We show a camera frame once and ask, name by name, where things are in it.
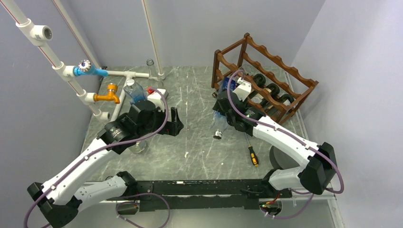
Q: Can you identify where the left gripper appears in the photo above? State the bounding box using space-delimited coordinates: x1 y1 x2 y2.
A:
137 106 183 138

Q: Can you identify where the blue square bottle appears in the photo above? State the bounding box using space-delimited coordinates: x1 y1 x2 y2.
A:
211 82 229 140

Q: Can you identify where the labelled dark wine bottle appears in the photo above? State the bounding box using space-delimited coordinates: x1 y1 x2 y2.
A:
248 73 266 89

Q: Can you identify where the dark green wine bottle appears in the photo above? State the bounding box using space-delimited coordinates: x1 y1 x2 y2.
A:
264 94 296 120

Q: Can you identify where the clear stoppered glass bottle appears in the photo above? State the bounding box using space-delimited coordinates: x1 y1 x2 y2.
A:
123 78 146 104

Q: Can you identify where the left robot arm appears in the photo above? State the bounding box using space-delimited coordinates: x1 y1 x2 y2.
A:
27 100 183 228

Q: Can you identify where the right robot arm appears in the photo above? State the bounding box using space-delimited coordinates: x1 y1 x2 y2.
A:
213 91 344 197

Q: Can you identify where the clear lying bottle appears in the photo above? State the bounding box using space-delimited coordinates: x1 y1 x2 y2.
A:
128 140 147 153

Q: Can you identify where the clear tall empty bottle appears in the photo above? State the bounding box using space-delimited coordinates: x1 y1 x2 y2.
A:
146 59 164 89

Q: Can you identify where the wooden wine rack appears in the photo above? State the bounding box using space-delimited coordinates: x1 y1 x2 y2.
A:
211 33 318 124

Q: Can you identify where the yellow black screwdriver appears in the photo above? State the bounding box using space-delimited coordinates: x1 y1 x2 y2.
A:
244 133 259 167

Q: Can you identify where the orange brass tap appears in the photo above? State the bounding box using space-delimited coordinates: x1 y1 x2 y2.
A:
93 83 120 104

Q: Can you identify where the blue tap valve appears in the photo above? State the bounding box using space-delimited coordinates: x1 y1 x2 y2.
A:
73 59 108 77

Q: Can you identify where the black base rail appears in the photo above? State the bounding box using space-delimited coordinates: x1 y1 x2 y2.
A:
113 179 292 212

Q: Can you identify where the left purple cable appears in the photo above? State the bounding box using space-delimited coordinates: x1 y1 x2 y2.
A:
22 89 172 228

